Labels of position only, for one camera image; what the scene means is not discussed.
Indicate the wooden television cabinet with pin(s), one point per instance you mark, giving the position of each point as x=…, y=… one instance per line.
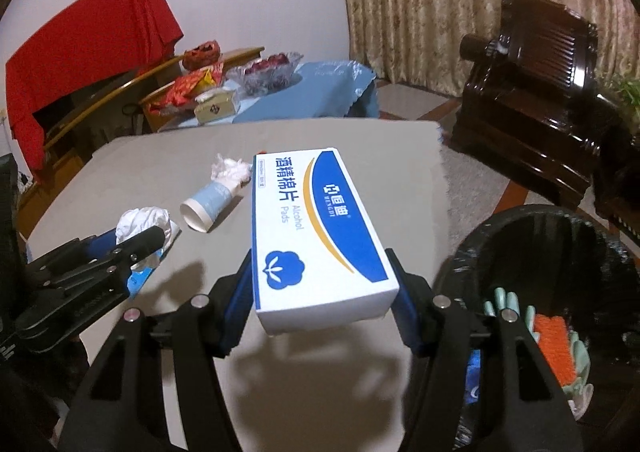
x=160, y=97

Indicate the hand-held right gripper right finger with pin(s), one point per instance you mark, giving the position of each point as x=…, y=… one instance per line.
x=406, y=314

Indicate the white and blue cardboard box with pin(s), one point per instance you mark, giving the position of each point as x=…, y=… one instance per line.
x=320, y=232

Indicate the small orange foam net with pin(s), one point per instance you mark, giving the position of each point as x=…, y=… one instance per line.
x=552, y=344

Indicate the red patterned bag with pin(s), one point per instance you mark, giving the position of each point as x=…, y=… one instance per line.
x=201, y=57

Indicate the blue plastic bag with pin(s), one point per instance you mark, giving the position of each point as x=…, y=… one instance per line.
x=473, y=382

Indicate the grey tablecloth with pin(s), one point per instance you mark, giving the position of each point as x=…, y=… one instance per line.
x=325, y=137

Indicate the glass fruit bowl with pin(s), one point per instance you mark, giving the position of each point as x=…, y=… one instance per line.
x=267, y=79

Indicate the dark wooden armchair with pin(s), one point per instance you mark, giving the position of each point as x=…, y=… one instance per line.
x=535, y=97

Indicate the gold tissue box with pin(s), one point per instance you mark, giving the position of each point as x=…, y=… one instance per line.
x=215, y=108

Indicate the red cloth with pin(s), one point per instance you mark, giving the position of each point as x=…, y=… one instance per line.
x=95, y=42

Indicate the beige patterned curtain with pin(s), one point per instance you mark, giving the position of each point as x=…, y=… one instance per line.
x=425, y=7

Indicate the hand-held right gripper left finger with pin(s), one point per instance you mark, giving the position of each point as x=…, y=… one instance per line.
x=240, y=297

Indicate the green grassy plant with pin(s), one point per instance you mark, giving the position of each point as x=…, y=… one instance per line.
x=627, y=89

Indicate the blue tablecloth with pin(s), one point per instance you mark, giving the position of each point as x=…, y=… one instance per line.
x=320, y=92

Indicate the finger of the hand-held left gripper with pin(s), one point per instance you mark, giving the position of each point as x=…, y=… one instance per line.
x=102, y=243
x=142, y=242

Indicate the red apple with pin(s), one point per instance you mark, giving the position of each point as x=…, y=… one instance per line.
x=277, y=61
x=257, y=66

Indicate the black bag lined trash bin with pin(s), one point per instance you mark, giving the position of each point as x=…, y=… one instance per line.
x=550, y=252

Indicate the red and yellow packets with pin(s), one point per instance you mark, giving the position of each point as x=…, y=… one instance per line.
x=187, y=84

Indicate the black television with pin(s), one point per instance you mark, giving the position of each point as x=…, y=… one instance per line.
x=75, y=102

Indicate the white tissue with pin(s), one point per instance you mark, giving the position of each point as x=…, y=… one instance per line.
x=231, y=169
x=142, y=219

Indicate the light blue paper cup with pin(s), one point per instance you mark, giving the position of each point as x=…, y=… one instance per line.
x=210, y=204

